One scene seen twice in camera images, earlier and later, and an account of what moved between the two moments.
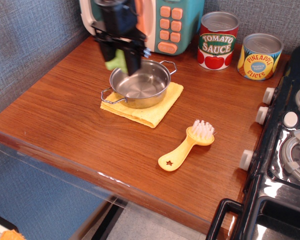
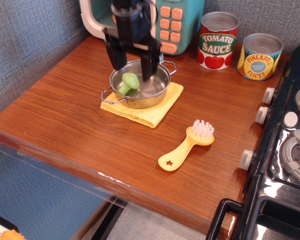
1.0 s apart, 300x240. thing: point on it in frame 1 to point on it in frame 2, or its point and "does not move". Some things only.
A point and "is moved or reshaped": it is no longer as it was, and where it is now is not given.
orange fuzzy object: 11,235 does not move
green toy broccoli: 119,61 is moved or reshaped
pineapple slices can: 259,56 does not move
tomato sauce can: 217,41 does not move
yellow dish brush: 200,132 does not move
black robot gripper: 120,27 to 133,31
